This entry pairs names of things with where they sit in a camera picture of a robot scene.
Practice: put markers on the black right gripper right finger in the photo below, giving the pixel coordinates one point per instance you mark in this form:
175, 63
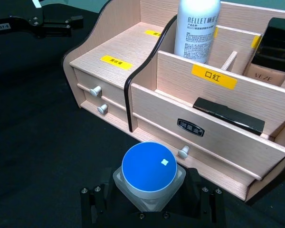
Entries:
210, 204

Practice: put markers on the beige foundation bottle black cap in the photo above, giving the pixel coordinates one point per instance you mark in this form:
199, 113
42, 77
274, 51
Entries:
273, 47

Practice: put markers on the black table cloth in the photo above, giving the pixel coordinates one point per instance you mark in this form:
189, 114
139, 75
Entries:
38, 133

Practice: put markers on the clear jar with blue lid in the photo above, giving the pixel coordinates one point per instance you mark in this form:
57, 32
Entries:
148, 166

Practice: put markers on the wide drawer with silver knob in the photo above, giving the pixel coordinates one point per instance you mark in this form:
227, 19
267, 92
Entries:
204, 152

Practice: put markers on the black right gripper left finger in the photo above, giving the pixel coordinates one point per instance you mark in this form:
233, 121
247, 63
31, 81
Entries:
90, 202

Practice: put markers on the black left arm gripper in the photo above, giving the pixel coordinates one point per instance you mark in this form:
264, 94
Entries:
19, 25

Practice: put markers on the small drawer with silver knob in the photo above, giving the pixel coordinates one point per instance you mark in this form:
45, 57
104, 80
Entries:
114, 109
109, 90

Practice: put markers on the long black lipstick box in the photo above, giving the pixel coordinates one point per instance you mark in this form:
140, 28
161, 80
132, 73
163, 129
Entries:
230, 116

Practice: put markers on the white spray bottle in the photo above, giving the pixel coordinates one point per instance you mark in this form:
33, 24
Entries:
194, 31

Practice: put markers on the pale wooden desk organizer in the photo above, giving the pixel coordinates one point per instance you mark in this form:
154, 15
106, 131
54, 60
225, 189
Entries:
180, 104

